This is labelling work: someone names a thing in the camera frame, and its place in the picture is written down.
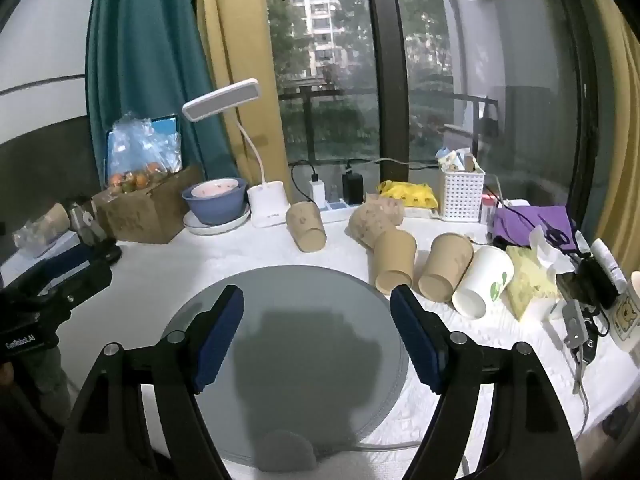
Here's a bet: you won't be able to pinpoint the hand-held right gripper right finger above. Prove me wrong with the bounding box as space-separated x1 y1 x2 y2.
390 285 583 480

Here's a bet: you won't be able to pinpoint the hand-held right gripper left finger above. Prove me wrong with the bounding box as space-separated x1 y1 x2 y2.
52 285 245 480

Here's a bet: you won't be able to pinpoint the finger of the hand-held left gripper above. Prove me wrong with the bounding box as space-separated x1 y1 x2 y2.
67 201 108 248
30 239 122 285

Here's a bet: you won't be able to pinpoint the plain brown paper cup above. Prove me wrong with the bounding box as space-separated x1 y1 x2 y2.
285 201 328 253
31 202 72 236
418 233 475 304
374 230 418 296

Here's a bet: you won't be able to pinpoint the white paper cup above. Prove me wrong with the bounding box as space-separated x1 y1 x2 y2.
452 245 515 320

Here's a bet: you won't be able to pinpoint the patterned brown paper cup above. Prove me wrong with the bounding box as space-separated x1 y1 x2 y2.
348 194 405 250

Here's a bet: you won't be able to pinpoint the clear plastic bag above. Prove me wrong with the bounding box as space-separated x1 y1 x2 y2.
12 220 67 257

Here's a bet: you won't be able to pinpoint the cardboard box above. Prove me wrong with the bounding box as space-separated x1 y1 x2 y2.
93 165 205 245

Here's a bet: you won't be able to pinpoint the plastic bag of oranges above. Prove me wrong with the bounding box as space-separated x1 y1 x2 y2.
107 111 184 195

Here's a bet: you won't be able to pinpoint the round grey mat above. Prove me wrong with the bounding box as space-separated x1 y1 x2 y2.
159 266 410 472

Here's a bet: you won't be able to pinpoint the white plate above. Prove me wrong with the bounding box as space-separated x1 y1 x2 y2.
182 203 251 236

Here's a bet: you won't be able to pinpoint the yellow tissue pack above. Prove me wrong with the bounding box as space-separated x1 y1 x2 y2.
504 225 576 323

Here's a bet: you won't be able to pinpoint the blue bowl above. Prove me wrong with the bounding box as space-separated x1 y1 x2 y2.
181 177 249 226

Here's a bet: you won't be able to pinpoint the white desk lamp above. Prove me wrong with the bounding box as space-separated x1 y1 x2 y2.
182 78 291 229

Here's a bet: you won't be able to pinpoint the yellow snack packet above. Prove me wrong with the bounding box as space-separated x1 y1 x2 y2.
377 180 440 210

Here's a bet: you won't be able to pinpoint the white plastic basket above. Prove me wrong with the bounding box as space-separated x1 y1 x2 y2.
438 165 486 223

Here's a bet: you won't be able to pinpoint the purple cloth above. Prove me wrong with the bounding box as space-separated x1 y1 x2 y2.
492 205 582 257

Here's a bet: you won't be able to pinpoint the black charger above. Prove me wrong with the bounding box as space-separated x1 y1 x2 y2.
342 162 365 205

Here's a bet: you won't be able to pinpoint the teal curtain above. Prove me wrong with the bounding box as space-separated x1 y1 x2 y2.
86 0 239 182

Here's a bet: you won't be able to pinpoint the black pouch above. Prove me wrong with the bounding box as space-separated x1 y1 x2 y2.
574 257 619 312

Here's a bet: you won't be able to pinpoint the small packets in basket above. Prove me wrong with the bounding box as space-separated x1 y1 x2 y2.
435 147 482 174

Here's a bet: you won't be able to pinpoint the white tube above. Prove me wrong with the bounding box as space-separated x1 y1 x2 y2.
591 239 627 294

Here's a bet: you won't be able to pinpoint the bear print mug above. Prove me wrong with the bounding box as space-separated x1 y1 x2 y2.
608 271 640 354

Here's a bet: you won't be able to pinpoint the yellow curtain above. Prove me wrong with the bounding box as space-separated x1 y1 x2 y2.
575 0 640 281
195 0 289 187

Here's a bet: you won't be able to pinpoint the grey device with cable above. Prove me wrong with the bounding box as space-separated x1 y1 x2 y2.
562 300 592 437

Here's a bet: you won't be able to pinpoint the black window frame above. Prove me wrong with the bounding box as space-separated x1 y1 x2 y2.
362 0 417 202

